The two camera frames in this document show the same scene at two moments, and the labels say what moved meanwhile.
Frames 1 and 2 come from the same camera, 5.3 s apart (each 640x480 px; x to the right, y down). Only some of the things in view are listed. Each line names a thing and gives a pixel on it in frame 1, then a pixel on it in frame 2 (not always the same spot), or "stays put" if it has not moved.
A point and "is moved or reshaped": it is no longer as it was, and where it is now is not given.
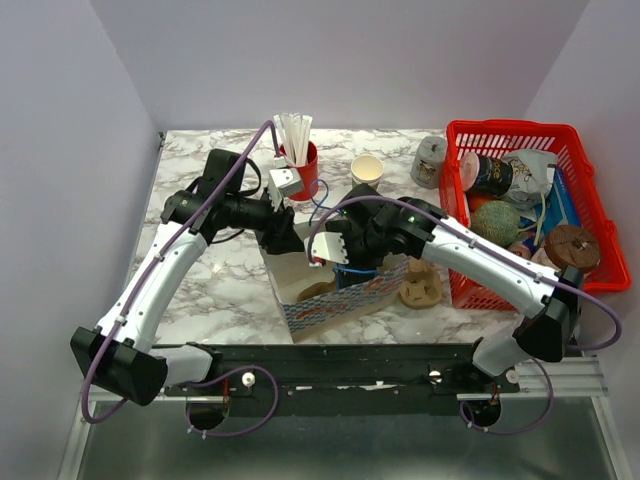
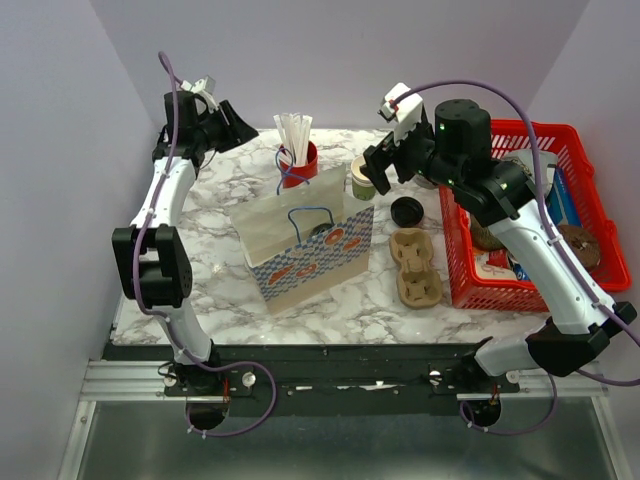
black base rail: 347,379 stays put
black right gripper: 351,232 → 376,158
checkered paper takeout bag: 307,294 is moved or reshaped
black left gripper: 280,235 → 236,133
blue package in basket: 560,204 stays put
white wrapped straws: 295,129 stays put
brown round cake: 572,245 stays put
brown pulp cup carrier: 420,288 stays put
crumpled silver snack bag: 533,172 stays put
